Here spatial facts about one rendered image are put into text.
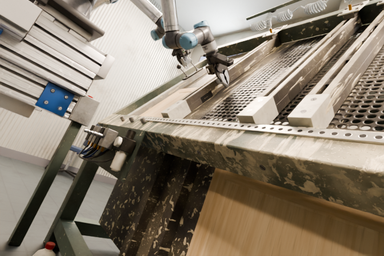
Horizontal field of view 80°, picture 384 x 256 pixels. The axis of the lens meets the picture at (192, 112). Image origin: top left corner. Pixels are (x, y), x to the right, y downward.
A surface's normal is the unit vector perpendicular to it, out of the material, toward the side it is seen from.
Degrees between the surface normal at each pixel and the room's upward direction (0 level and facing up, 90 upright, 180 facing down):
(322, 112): 90
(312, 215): 90
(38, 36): 90
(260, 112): 90
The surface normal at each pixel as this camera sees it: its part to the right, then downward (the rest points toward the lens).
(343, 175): -0.68, 0.51
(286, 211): -0.71, -0.43
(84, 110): 0.62, 0.01
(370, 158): -0.40, -0.86
